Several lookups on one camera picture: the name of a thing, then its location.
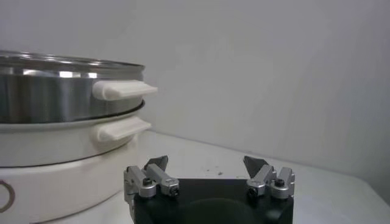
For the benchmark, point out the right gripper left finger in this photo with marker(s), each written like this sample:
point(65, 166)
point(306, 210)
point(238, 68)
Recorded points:
point(161, 179)

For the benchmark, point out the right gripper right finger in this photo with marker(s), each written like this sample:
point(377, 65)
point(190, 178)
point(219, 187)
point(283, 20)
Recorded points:
point(265, 178)

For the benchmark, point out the stainless steel steamer basket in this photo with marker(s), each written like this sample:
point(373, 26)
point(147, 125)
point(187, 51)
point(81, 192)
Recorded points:
point(61, 94)

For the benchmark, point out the white electric cooker base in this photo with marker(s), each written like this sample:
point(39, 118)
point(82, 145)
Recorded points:
point(61, 164)

